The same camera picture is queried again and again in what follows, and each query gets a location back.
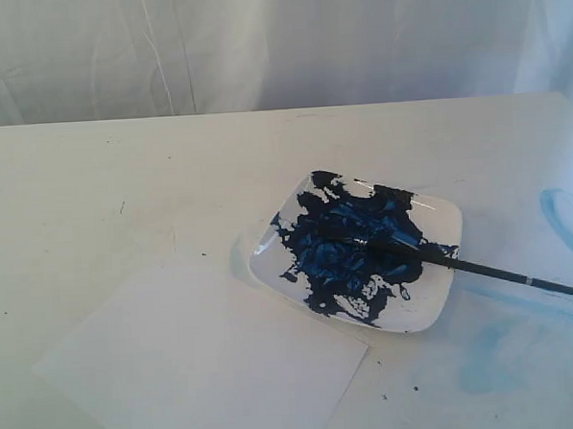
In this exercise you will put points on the black paintbrush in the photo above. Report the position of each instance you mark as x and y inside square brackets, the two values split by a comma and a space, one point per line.
[397, 246]

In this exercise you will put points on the white square paint plate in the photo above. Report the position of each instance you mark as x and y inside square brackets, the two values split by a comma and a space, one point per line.
[300, 254]

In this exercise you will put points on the white paper sheet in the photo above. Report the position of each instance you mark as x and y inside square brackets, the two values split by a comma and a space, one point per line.
[181, 346]

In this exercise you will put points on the white backdrop curtain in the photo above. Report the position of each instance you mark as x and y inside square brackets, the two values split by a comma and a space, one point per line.
[75, 60]

